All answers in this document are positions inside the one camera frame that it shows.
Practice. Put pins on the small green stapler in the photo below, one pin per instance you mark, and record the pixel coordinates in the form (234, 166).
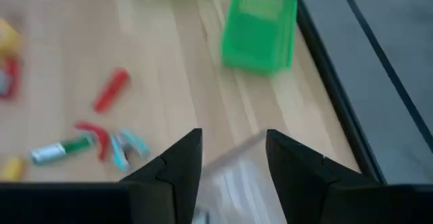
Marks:
(50, 152)

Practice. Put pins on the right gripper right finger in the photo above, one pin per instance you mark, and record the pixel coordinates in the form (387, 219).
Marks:
(297, 183)

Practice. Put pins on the clear plastic container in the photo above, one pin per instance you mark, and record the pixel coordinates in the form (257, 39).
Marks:
(236, 190)

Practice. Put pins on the red marker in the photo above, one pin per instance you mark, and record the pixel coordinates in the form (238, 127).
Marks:
(111, 90)

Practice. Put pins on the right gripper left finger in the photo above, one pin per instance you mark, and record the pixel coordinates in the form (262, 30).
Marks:
(176, 183)

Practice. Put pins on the yellow tape roll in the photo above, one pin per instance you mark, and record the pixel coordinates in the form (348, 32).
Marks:
(8, 38)

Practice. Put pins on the red staple remover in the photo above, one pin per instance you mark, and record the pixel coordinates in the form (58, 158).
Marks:
(101, 137)

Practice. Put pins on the black aluminium frame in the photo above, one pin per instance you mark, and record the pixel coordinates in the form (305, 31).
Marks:
(327, 68)

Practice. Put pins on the red and silver stapler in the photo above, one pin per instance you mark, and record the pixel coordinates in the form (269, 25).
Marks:
(11, 78)

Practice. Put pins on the green plastic basket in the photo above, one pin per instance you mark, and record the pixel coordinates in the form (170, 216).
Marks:
(257, 38)

